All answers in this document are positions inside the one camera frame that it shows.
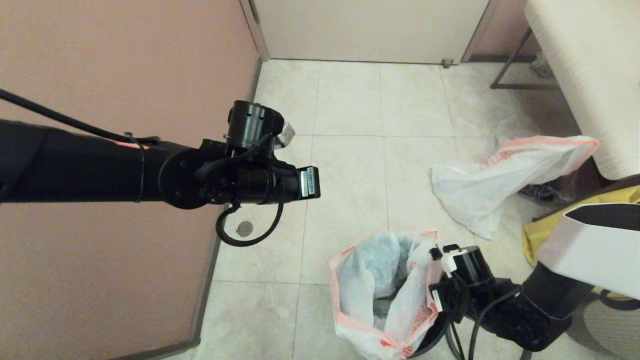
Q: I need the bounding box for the white door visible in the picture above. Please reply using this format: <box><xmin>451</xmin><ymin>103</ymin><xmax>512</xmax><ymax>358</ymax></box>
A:
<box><xmin>248</xmin><ymin>0</ymin><xmax>491</xmax><ymax>65</ymax></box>

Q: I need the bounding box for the yellow fabric bag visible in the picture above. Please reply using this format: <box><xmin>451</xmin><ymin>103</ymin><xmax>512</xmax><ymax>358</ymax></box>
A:
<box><xmin>522</xmin><ymin>186</ymin><xmax>640</xmax><ymax>301</ymax></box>

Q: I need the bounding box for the dark grey baseboard strip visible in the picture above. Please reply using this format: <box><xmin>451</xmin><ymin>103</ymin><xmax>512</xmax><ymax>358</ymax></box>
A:
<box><xmin>107</xmin><ymin>57</ymin><xmax>264</xmax><ymax>360</ymax></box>

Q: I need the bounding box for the white bag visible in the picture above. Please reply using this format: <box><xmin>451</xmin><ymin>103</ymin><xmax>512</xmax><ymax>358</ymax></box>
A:
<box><xmin>431</xmin><ymin>136</ymin><xmax>599</xmax><ymax>240</ymax></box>

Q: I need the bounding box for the black left camera cable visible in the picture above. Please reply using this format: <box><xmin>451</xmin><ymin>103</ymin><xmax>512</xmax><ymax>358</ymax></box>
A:
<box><xmin>215</xmin><ymin>200</ymin><xmax>286</xmax><ymax>248</ymax></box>

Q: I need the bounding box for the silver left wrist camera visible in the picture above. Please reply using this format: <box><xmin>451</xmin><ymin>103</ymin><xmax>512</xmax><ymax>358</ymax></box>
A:
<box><xmin>276</xmin><ymin>122</ymin><xmax>296</xmax><ymax>149</ymax></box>

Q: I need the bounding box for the clear bag with dark contents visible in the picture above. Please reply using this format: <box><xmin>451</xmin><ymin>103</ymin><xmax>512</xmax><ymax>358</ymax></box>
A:
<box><xmin>517</xmin><ymin>170</ymin><xmax>576</xmax><ymax>203</ymax></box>

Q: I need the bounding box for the dark metal table frame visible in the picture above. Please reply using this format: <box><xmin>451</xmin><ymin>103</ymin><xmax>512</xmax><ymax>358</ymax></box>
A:
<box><xmin>490</xmin><ymin>27</ymin><xmax>560</xmax><ymax>91</ymax></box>

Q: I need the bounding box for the grey door frame post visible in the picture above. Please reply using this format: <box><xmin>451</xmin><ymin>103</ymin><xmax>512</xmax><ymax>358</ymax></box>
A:
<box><xmin>239</xmin><ymin>0</ymin><xmax>272</xmax><ymax>62</ymax></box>
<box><xmin>459</xmin><ymin>0</ymin><xmax>501</xmax><ymax>64</ymax></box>

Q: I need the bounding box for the black round trash bin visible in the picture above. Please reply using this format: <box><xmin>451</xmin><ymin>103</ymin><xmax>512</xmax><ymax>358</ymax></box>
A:
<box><xmin>372</xmin><ymin>295</ymin><xmax>452</xmax><ymax>359</ymax></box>

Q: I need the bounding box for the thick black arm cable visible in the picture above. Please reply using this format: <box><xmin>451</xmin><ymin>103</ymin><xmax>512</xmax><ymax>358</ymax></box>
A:
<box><xmin>599</xmin><ymin>289</ymin><xmax>640</xmax><ymax>312</ymax></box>

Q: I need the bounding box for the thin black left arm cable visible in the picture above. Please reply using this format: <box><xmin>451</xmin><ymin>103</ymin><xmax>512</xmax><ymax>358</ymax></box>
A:
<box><xmin>0</xmin><ymin>89</ymin><xmax>162</xmax><ymax>147</ymax></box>

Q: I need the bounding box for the small clear plastic wrapper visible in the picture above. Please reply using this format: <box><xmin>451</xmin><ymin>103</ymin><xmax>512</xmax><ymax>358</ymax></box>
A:
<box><xmin>530</xmin><ymin>51</ymin><xmax>552</xmax><ymax>79</ymax></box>

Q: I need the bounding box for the white plastic bag liner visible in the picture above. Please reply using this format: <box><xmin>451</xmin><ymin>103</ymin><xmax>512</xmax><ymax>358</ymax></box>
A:
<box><xmin>329</xmin><ymin>229</ymin><xmax>445</xmax><ymax>360</ymax></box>

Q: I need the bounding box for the grey ribbed round pad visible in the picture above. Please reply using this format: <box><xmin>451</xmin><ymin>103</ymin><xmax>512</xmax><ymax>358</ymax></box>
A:
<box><xmin>565</xmin><ymin>295</ymin><xmax>640</xmax><ymax>360</ymax></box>

